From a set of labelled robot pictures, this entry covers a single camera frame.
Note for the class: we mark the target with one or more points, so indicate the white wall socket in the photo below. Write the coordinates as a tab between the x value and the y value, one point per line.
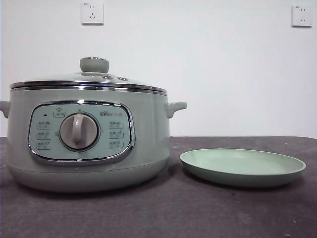
92	13
302	16

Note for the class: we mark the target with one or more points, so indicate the pale green electric steamer pot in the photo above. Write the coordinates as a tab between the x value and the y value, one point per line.
148	124

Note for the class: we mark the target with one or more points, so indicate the glass lid with green knob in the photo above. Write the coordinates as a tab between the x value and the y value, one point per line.
94	65

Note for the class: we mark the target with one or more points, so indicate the pale green round plate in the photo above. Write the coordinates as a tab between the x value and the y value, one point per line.
242	163

